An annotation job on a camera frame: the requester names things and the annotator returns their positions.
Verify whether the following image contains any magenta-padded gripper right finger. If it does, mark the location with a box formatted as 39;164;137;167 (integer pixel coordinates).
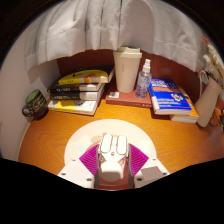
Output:
128;143;170;189

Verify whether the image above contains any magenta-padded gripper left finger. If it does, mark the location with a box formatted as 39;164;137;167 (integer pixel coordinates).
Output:
57;143;101;190

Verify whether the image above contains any white computer mouse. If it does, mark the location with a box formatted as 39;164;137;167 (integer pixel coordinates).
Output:
97;133;129;183

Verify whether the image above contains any white pink cartoon mouse pad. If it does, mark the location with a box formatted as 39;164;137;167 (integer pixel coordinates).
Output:
63;118;158;191

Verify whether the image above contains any yellow and white book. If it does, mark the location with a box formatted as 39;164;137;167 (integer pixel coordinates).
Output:
47;98;101;117

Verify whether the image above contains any orange cover book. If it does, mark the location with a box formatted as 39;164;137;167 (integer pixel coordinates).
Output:
169;86;200;124

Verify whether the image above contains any black and white book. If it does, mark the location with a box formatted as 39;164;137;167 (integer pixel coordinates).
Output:
49;87;106;102

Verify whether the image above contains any red-brown flat book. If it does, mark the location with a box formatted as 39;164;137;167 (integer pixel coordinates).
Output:
105;81;154;108

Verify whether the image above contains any dark green mug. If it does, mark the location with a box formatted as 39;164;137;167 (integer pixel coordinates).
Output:
21;89;50;120

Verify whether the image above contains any blue cover book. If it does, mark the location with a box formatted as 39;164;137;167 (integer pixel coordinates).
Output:
148;77;193;117

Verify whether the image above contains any white ceramic jug vase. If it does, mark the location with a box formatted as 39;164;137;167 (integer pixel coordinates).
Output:
194;69;224;128

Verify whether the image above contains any clear spray bottle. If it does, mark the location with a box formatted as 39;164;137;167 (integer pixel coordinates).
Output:
135;58;153;100

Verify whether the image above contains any yellow and black book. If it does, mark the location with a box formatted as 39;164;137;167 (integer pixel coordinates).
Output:
57;64;116;86

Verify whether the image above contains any cream lidded tumbler cup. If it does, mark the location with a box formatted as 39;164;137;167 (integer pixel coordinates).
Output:
112;46;143;94

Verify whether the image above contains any white pleated curtain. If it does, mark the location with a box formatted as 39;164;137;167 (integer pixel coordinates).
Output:
24;0;208;73

